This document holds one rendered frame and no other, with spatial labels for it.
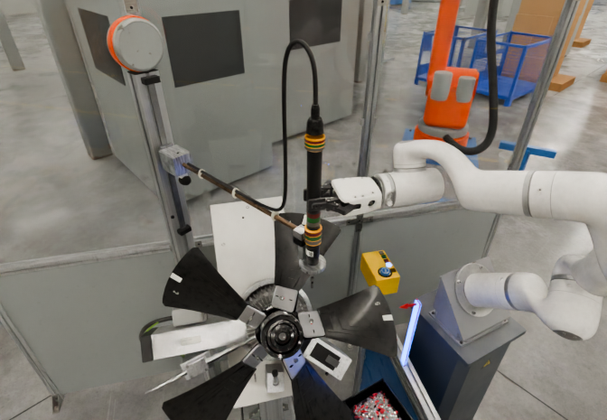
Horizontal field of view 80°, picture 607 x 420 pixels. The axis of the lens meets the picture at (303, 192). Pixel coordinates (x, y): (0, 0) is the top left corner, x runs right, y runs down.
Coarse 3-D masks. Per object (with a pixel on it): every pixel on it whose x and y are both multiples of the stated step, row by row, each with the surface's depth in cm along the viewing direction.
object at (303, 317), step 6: (306, 312) 111; (312, 312) 112; (300, 318) 109; (306, 318) 109; (312, 318) 110; (318, 318) 110; (306, 324) 108; (312, 324) 108; (318, 324) 108; (306, 330) 106; (312, 330) 106; (318, 330) 106; (306, 336) 104; (312, 336) 104; (318, 336) 105
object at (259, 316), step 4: (248, 308) 103; (252, 308) 103; (244, 312) 105; (248, 312) 104; (252, 312) 104; (256, 312) 103; (260, 312) 103; (240, 316) 107; (244, 316) 106; (248, 316) 106; (252, 316) 105; (256, 316) 105; (260, 316) 104; (264, 316) 103; (240, 320) 108; (244, 320) 107; (252, 320) 106; (256, 320) 106; (260, 320) 105; (248, 324) 108; (252, 324) 108; (256, 324) 107
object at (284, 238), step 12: (288, 216) 115; (300, 216) 114; (276, 228) 116; (288, 228) 114; (324, 228) 110; (336, 228) 109; (276, 240) 115; (288, 240) 113; (324, 240) 108; (276, 252) 114; (288, 252) 112; (324, 252) 107; (276, 264) 113; (288, 264) 110; (276, 276) 112; (288, 276) 108; (300, 276) 106; (300, 288) 105
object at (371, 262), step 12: (372, 252) 151; (384, 252) 151; (360, 264) 153; (372, 264) 145; (384, 264) 145; (372, 276) 141; (384, 276) 139; (396, 276) 140; (384, 288) 141; (396, 288) 143
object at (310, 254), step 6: (312, 108) 72; (318, 108) 72; (312, 114) 72; (318, 114) 72; (312, 120) 73; (318, 120) 72; (306, 126) 74; (312, 126) 73; (318, 126) 73; (306, 132) 74; (312, 132) 73; (318, 132) 73; (306, 246) 91; (318, 246) 90; (306, 252) 92; (312, 252) 91; (318, 252) 92; (306, 258) 94; (312, 258) 92; (318, 258) 93; (312, 264) 93
